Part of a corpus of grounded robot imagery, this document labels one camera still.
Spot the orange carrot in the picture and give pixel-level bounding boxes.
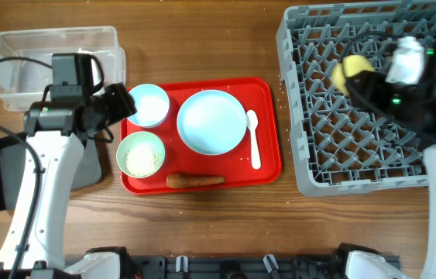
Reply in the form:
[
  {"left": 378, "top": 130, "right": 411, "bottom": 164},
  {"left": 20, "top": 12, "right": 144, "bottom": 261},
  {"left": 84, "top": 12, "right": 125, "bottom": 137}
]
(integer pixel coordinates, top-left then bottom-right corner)
[{"left": 167, "top": 174, "right": 225, "bottom": 189}]

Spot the yellow plastic cup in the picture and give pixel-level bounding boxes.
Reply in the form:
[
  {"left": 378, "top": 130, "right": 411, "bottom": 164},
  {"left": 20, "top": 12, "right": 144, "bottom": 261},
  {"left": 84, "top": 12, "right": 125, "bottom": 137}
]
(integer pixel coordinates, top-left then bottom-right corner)
[{"left": 331, "top": 55, "right": 376, "bottom": 97}]

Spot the green bowl with rice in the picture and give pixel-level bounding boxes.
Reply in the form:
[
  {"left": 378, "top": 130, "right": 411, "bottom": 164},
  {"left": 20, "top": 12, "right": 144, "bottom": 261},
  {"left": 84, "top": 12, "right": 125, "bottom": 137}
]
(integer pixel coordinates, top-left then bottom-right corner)
[{"left": 116, "top": 131, "right": 166, "bottom": 178}]

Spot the white plastic spoon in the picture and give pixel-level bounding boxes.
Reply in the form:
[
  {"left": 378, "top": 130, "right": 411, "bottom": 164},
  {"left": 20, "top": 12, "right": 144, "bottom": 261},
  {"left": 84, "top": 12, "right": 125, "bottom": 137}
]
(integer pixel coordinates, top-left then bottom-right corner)
[{"left": 246, "top": 110, "right": 262, "bottom": 170}]

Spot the light blue bowl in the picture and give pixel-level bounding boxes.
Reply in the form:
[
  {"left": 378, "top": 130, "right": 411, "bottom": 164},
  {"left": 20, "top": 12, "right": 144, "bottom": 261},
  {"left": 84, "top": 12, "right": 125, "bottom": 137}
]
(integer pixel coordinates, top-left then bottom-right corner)
[{"left": 128, "top": 84, "right": 170, "bottom": 128}]

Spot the black tray bin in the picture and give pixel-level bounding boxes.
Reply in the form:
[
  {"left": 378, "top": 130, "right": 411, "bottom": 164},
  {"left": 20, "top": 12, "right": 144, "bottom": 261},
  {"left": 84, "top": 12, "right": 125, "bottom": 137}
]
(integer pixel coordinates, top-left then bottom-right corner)
[{"left": 0, "top": 136, "right": 103, "bottom": 211}]

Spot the red serving tray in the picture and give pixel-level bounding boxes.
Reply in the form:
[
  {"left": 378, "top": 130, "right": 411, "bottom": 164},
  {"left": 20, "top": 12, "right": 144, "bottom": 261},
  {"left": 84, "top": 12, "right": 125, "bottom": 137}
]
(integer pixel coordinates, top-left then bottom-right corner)
[{"left": 120, "top": 77, "right": 282, "bottom": 195}]

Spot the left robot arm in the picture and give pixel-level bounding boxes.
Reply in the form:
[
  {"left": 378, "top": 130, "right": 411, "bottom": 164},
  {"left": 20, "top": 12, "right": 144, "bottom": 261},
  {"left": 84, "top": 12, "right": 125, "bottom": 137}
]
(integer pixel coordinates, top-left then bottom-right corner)
[{"left": 0, "top": 53, "right": 139, "bottom": 278}]

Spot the clear plastic waste bin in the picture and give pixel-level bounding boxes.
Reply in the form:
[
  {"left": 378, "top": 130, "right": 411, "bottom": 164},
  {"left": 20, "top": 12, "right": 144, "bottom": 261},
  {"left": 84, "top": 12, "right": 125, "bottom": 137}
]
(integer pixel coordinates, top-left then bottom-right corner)
[{"left": 0, "top": 26, "right": 126, "bottom": 112}]

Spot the light blue plate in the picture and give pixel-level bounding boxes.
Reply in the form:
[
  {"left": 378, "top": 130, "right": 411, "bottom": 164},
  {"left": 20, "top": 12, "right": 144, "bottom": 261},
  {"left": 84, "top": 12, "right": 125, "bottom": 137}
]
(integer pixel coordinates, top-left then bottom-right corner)
[{"left": 177, "top": 89, "right": 246, "bottom": 156}]

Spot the grey dishwasher rack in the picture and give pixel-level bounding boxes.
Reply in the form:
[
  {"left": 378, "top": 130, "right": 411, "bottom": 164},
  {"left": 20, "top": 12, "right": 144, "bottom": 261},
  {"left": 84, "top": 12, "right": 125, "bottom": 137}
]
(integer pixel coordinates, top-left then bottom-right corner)
[{"left": 276, "top": 1, "right": 436, "bottom": 196}]

